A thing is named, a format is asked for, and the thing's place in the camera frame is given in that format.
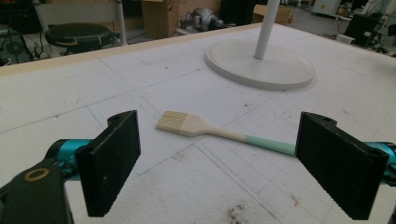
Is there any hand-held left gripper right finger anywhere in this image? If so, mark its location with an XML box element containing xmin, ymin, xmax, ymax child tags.
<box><xmin>294</xmin><ymin>111</ymin><xmax>396</xmax><ymax>221</ymax></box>

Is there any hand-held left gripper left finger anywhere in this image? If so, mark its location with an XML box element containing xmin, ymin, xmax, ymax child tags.
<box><xmin>45</xmin><ymin>109</ymin><xmax>142</xmax><ymax>217</ymax></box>

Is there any wooden brush with green handle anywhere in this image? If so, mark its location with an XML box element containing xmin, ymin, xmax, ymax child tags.
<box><xmin>155</xmin><ymin>110</ymin><xmax>296</xmax><ymax>157</ymax></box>

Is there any black round stool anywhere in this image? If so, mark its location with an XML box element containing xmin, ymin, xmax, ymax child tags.
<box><xmin>44</xmin><ymin>22</ymin><xmax>114</xmax><ymax>54</ymax></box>

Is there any white round stand base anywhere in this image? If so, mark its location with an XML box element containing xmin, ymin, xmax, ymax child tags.
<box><xmin>205</xmin><ymin>0</ymin><xmax>316</xmax><ymax>91</ymax></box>

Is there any black monitor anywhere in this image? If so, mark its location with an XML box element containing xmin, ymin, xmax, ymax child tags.
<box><xmin>343</xmin><ymin>14</ymin><xmax>381</xmax><ymax>48</ymax></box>

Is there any flat cardboard box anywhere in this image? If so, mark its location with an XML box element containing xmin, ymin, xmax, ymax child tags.
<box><xmin>252</xmin><ymin>4</ymin><xmax>293</xmax><ymax>26</ymax></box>

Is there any grey helmet-like object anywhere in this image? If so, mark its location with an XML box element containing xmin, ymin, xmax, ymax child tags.
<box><xmin>180</xmin><ymin>7</ymin><xmax>225</xmax><ymax>33</ymax></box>

